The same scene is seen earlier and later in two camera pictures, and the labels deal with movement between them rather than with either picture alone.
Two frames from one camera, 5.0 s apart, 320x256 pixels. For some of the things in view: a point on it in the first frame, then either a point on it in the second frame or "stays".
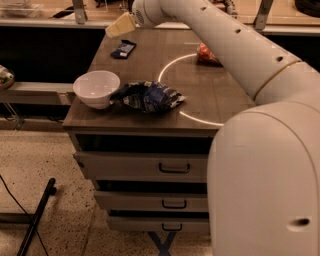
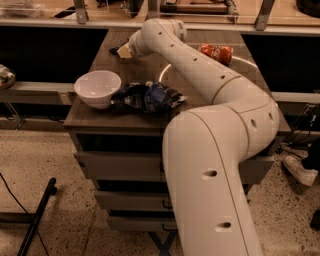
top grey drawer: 144,166 stays
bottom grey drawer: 159,224 stays
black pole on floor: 50,191 stays
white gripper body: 140,12 to 132,48
